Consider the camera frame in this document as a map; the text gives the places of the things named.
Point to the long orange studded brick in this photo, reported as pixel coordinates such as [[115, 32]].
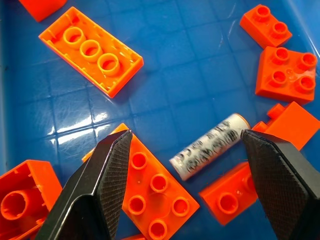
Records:
[[155, 185]]

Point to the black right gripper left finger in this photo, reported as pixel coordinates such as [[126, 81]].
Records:
[[85, 195]]

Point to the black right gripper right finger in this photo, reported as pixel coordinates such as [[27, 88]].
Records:
[[280, 185]]

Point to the white printed cylindrical battery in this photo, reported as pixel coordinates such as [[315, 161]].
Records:
[[212, 147]]

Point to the orange two-stud brick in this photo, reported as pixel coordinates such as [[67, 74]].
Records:
[[266, 26], [227, 195]]

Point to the blue plastic bin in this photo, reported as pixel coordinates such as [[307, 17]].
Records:
[[175, 82]]

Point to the orange brick showing one tube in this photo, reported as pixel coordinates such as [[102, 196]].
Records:
[[22, 200]]

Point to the orange four-stud square brick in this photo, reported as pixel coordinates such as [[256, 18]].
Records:
[[287, 75]]

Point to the long orange brick showing tubes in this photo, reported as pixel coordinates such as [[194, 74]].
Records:
[[92, 50]]

